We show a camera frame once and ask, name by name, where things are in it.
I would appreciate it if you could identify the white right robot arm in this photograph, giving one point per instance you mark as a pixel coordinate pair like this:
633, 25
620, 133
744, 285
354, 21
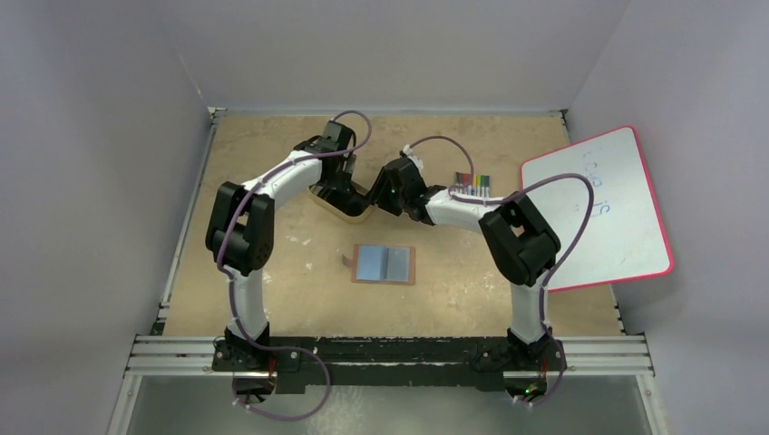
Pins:
522, 244

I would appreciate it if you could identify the aluminium frame rail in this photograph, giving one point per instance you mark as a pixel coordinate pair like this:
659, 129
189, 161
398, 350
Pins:
585, 356

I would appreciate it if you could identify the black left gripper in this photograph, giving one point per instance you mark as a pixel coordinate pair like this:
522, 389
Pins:
339, 183

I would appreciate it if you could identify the beige oval plastic tray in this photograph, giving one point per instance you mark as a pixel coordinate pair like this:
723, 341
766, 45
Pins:
351, 204

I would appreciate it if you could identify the pink leather card holder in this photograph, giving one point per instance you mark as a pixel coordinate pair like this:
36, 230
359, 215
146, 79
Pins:
387, 265

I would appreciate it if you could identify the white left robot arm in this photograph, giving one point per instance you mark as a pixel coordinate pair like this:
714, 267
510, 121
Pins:
241, 231

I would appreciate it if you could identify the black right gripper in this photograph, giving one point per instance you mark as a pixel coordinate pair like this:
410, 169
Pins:
389, 196

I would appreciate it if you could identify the pink framed whiteboard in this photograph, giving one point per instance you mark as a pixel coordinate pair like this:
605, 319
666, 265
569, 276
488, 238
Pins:
625, 238

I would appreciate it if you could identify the pack of coloured markers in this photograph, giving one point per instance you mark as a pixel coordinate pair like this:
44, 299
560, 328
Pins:
478, 185

